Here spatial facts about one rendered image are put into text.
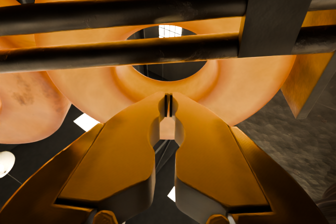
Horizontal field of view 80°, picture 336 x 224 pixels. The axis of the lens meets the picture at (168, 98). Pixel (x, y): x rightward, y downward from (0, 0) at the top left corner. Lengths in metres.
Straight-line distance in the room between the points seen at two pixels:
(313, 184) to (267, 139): 0.16
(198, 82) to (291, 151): 0.47
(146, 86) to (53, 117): 0.08
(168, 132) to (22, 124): 0.12
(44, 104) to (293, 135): 0.50
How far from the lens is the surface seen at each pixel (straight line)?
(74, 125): 9.41
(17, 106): 0.19
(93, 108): 0.16
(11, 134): 0.23
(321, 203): 0.57
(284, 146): 0.59
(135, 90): 0.15
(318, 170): 0.63
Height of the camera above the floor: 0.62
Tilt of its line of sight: 47 degrees up
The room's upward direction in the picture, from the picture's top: 180 degrees counter-clockwise
